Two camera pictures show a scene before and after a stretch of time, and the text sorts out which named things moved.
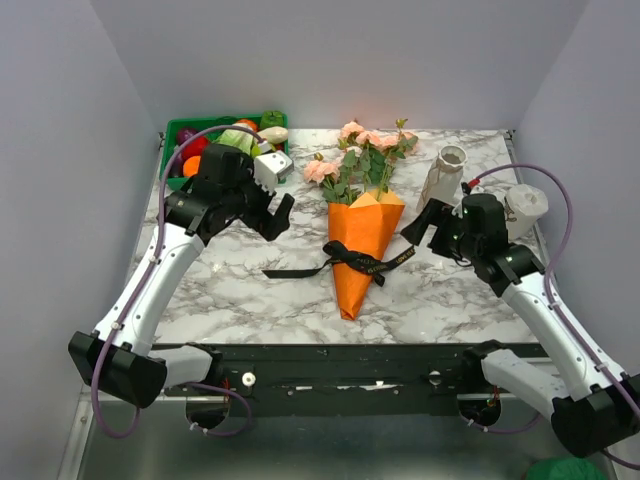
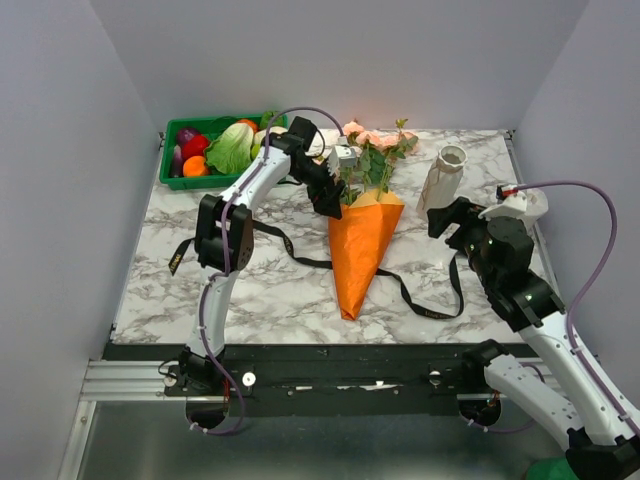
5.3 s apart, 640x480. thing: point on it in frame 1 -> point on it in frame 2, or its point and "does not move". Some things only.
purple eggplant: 177,169 does not move
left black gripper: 280,222 -> 325,202
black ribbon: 337,252 -> 399,278
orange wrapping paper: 365,227 does not move
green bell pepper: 271,118 does not move
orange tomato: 250,123 does not move
